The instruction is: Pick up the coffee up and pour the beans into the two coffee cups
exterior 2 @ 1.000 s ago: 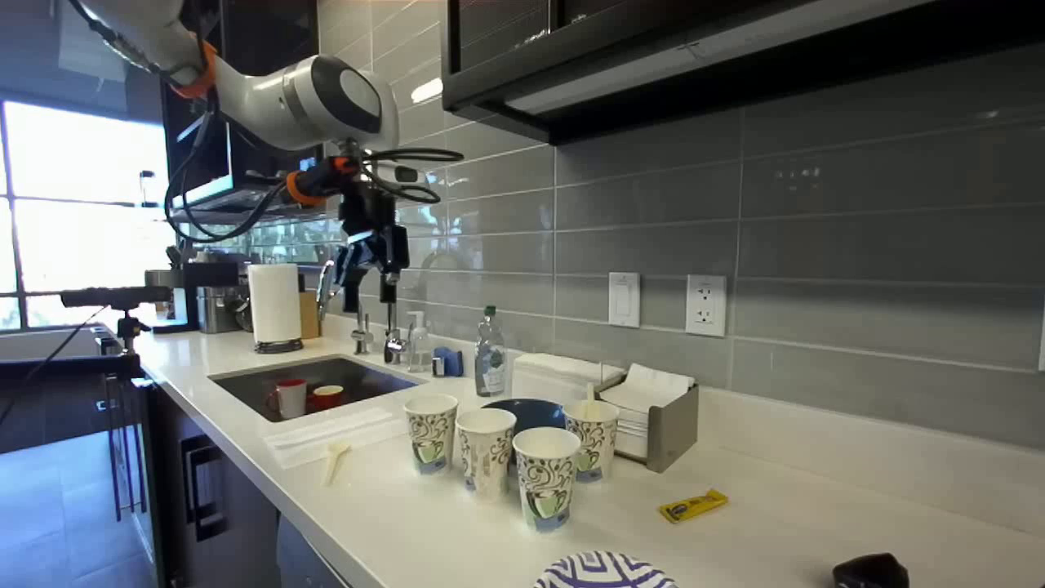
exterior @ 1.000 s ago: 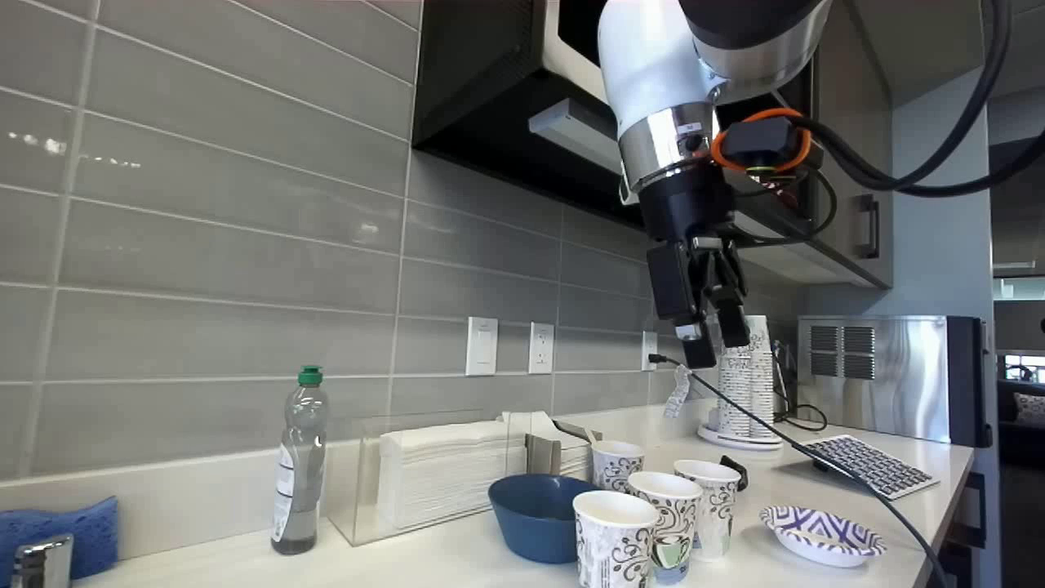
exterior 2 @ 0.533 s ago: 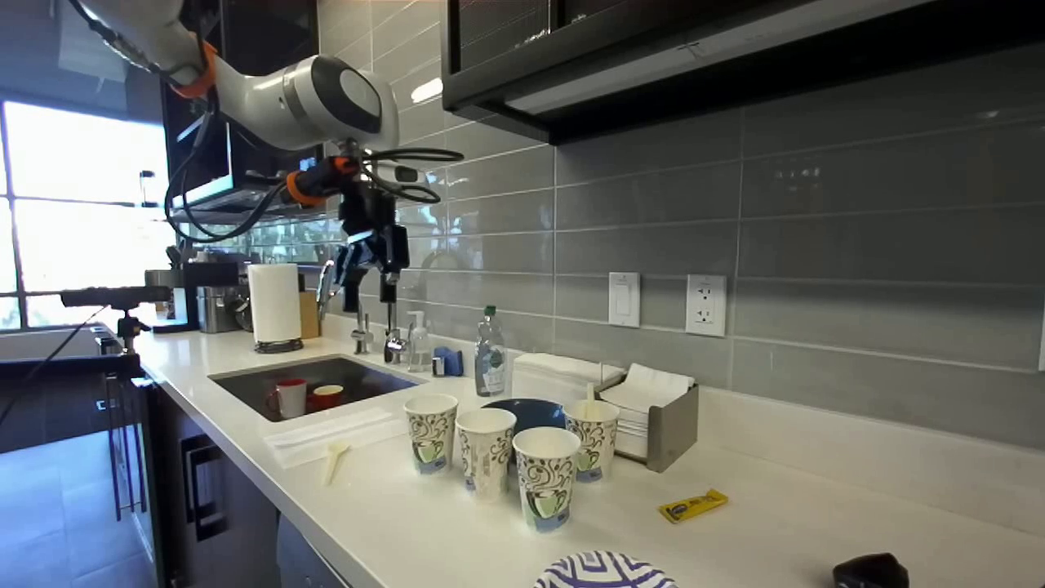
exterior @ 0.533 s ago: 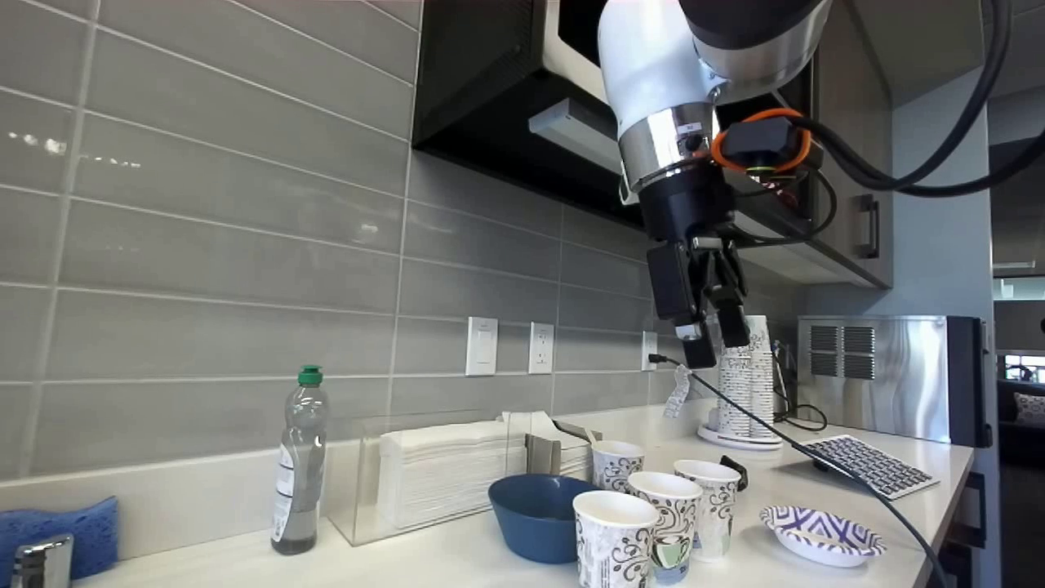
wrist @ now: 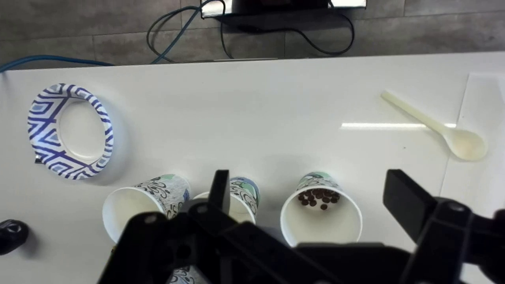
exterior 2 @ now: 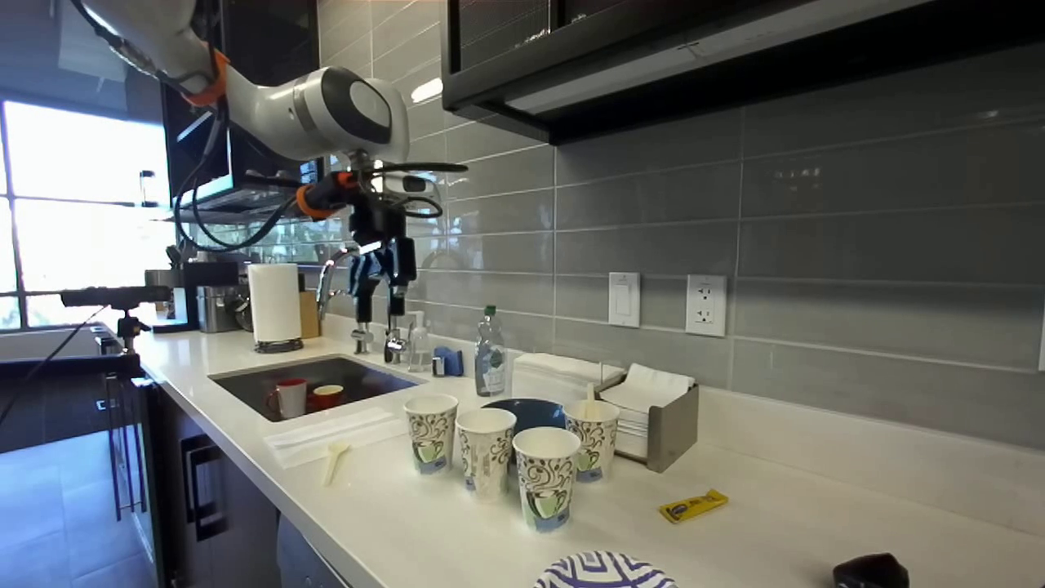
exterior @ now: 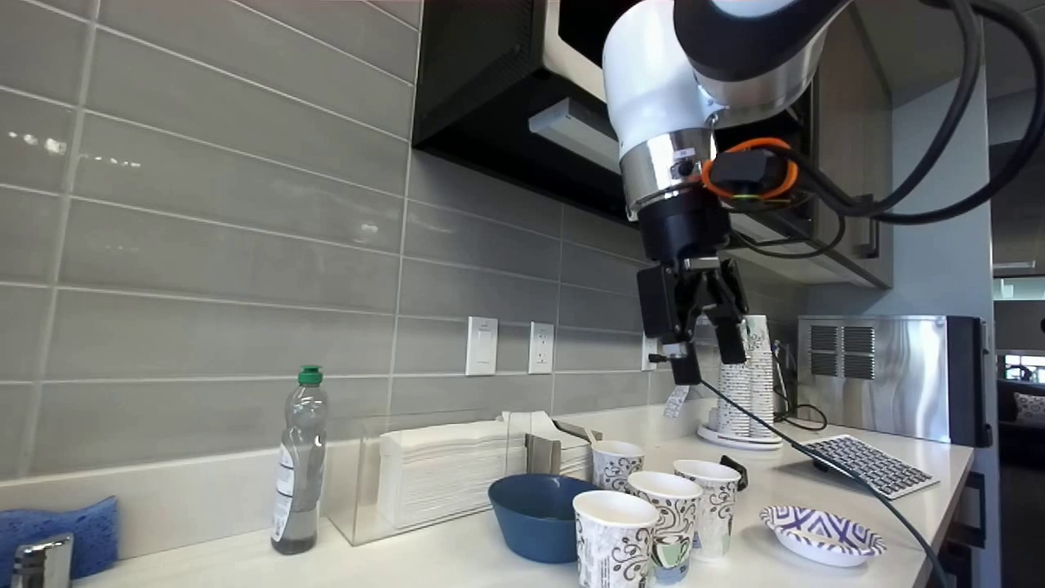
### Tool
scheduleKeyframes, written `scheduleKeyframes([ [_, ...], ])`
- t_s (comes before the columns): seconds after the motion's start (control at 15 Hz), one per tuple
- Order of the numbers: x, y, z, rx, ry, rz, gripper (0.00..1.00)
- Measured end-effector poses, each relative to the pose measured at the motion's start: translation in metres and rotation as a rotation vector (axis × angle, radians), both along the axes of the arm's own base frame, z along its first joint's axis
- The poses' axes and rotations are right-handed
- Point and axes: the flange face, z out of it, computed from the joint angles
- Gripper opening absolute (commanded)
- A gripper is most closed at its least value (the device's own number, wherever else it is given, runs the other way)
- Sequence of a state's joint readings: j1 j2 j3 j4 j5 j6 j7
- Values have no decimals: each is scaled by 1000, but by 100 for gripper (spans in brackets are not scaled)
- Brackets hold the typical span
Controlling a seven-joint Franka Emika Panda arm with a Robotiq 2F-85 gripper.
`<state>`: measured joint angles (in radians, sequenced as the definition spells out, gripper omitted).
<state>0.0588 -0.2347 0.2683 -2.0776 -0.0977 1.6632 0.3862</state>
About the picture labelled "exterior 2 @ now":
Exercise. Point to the dark side table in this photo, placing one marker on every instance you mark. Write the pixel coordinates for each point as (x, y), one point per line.
(61, 396)

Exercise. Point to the white rectangular mat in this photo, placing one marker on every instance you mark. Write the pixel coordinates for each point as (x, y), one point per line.
(329, 433)

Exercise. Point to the white cup in sink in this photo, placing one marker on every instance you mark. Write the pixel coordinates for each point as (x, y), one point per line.
(292, 400)

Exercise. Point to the pale plastic fork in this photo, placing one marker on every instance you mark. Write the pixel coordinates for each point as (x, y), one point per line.
(333, 461)

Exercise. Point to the chrome faucet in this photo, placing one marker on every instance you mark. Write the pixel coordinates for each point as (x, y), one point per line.
(331, 271)

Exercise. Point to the grey napkin holder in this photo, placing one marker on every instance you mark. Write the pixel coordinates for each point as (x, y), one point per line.
(666, 430)

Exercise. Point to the white wall outlet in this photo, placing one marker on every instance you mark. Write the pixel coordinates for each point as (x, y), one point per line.
(705, 303)

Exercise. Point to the black camera on tripod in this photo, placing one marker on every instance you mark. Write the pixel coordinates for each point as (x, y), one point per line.
(108, 298)

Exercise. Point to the black dishwasher front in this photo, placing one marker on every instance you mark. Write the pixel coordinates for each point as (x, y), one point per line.
(202, 487)

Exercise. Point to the dark blue bowl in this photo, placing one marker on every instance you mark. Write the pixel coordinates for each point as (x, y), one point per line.
(530, 411)

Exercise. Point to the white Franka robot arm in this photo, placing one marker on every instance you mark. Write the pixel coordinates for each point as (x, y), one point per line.
(313, 108)

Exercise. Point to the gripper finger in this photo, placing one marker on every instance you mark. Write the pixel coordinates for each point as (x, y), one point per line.
(365, 284)
(400, 271)

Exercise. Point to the blue sponge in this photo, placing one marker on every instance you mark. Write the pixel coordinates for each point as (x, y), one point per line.
(448, 360)

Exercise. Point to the white wall switch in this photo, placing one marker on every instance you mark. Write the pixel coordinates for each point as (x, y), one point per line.
(626, 298)

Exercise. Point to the red bowl in sink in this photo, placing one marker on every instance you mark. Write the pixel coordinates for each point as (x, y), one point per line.
(329, 392)

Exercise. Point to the small black object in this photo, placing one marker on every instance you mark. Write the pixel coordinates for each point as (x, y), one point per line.
(869, 572)

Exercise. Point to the chrome sink fixture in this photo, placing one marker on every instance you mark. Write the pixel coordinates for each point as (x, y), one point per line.
(400, 341)

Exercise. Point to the wooden block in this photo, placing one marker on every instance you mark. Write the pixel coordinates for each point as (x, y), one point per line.
(310, 313)

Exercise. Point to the yellow packet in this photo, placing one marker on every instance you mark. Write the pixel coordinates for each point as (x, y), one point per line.
(692, 504)

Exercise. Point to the under cabinet light bar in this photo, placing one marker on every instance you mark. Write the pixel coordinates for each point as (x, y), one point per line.
(695, 52)

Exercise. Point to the black upper cabinet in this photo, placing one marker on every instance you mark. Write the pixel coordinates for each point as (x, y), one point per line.
(761, 52)

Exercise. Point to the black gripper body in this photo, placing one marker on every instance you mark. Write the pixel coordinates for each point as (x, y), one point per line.
(377, 219)

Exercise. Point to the clear bottle green cap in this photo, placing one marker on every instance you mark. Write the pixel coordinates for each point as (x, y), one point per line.
(490, 360)

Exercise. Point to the steel coffee machine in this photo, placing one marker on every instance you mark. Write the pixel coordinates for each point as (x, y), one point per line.
(213, 296)

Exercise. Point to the patterned paper cup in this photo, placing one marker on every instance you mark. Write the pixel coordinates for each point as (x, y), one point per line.
(542, 479)
(595, 434)
(432, 433)
(485, 448)

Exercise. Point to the purple patterned paper plate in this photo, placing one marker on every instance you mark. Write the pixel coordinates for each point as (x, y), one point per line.
(605, 572)

